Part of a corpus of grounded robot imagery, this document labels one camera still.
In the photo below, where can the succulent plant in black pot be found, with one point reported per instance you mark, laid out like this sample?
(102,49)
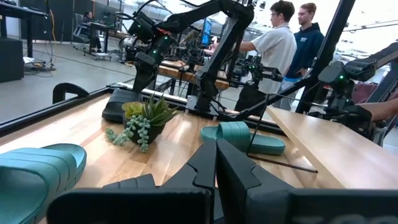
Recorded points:
(146,124)

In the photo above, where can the small black desk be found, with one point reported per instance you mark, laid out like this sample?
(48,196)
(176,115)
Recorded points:
(98,28)

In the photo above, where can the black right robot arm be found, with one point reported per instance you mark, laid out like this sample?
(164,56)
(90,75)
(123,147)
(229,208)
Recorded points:
(230,34)

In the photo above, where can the blue lit monitor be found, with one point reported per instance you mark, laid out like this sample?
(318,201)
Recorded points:
(206,32)

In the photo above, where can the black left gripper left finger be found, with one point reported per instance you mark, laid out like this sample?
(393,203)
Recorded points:
(186,205)

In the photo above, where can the background wooden table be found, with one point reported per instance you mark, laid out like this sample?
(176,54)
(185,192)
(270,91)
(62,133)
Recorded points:
(174,73)

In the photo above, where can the person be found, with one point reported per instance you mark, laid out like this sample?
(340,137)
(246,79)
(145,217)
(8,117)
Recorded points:
(306,43)
(276,46)
(88,18)

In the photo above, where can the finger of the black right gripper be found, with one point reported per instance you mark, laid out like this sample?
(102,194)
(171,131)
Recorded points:
(139,82)
(150,79)

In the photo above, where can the dark metal desk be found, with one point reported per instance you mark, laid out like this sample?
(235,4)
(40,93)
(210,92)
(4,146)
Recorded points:
(18,11)

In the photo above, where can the teal rubber slide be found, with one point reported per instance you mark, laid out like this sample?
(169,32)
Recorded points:
(34,177)
(236,133)

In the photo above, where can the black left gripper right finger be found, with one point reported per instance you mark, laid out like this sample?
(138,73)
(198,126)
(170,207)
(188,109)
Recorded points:
(248,199)

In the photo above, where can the black rubber slide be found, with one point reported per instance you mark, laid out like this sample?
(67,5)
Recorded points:
(119,104)
(133,182)

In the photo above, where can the black floor box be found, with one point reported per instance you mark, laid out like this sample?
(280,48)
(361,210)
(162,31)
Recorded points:
(11,59)

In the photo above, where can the black aluminium table frame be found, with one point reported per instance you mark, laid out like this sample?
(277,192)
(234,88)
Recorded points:
(31,119)

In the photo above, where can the person's forearm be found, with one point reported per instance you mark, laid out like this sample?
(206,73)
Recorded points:
(382,109)

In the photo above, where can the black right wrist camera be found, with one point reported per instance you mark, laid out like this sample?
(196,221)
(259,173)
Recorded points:
(140,27)

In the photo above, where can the black background robot arm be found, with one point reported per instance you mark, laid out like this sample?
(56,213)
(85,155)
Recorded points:
(339,81)
(258,71)

